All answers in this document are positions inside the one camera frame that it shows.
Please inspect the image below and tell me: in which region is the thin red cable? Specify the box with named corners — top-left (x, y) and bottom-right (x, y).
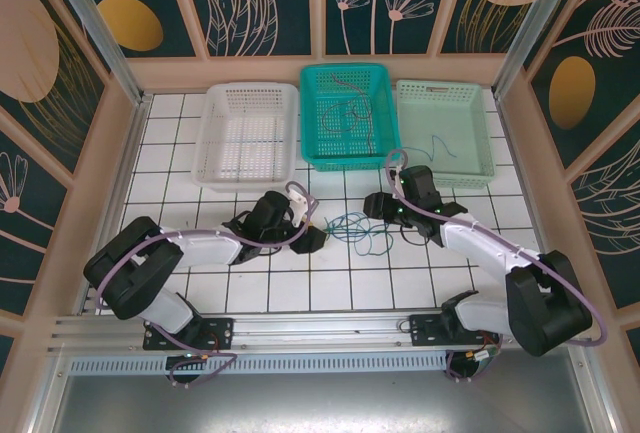
top-left (328, 71), bottom-right (376, 155)
top-left (321, 100), bottom-right (371, 133)

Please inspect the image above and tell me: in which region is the mint green plastic basket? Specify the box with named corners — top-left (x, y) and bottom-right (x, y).
top-left (394, 78), bottom-right (497, 189)

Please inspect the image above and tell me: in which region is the white plastic basket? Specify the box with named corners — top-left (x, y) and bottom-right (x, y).
top-left (191, 81), bottom-right (300, 193)

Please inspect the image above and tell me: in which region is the teal plastic basket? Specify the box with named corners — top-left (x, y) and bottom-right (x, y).
top-left (298, 63), bottom-right (404, 173)

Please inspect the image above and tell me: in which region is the grey metal sheet panel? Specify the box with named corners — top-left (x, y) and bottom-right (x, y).
top-left (49, 371), bottom-right (609, 433)

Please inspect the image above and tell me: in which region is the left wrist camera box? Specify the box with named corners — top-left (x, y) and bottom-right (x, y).
top-left (288, 187), bottom-right (310, 227)

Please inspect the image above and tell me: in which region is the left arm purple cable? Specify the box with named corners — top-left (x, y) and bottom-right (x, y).
top-left (94, 180), bottom-right (321, 388)

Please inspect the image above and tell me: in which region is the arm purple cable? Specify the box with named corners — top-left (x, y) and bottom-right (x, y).
top-left (94, 180), bottom-right (321, 388)
top-left (384, 148), bottom-right (609, 384)

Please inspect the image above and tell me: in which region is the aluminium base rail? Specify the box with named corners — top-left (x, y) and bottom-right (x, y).
top-left (47, 307), bottom-right (594, 354)

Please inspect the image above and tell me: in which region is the grey slotted cable duct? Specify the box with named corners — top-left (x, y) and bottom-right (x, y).
top-left (67, 352), bottom-right (451, 375)

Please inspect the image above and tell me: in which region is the aluminium side rail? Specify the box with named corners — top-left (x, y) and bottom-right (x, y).
top-left (74, 94), bottom-right (154, 317)

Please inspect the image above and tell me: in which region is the yellow plug with wires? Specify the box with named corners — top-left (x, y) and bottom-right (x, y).
top-left (184, 335), bottom-right (224, 360)
top-left (464, 335), bottom-right (501, 369)

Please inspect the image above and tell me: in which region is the aluminium frame post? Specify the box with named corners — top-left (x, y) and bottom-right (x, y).
top-left (492, 0), bottom-right (584, 99)
top-left (42, 0), bottom-right (151, 105)

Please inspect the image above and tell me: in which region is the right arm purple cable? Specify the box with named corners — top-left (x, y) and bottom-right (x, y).
top-left (384, 148), bottom-right (609, 384)

